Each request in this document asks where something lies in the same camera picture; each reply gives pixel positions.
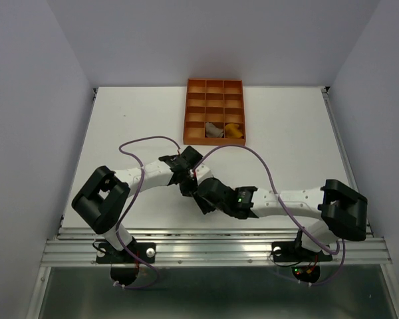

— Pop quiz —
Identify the aluminium right side rail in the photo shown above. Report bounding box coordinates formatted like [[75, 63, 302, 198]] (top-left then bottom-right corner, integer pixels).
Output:
[[321, 87, 371, 241]]

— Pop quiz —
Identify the aluminium front rail frame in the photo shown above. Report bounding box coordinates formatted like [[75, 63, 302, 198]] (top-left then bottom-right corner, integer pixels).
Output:
[[41, 227, 393, 267]]

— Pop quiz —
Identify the taupe sock with maroon cuff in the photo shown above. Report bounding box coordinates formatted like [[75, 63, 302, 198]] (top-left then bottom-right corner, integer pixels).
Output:
[[205, 122, 224, 138]]

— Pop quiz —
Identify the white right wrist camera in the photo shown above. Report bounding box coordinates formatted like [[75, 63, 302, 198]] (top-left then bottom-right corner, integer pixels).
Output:
[[190, 163, 213, 184]]

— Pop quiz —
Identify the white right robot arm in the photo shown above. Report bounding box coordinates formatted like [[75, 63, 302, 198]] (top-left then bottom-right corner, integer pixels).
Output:
[[194, 177, 368, 259]]

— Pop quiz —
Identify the orange compartment tray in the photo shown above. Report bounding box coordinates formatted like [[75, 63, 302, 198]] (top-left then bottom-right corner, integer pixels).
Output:
[[183, 78, 247, 146]]

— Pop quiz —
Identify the mustard yellow striped sock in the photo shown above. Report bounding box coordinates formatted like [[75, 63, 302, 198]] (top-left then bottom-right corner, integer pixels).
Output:
[[224, 123, 244, 139]]

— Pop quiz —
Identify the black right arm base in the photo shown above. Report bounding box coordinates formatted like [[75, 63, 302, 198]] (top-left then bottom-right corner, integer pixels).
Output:
[[270, 231, 333, 284]]

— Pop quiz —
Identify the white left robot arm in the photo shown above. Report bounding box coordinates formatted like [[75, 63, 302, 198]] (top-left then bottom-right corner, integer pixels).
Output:
[[71, 146, 203, 262]]

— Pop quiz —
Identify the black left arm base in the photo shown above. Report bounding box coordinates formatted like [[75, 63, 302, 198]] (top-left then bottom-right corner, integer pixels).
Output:
[[92, 240, 156, 289]]

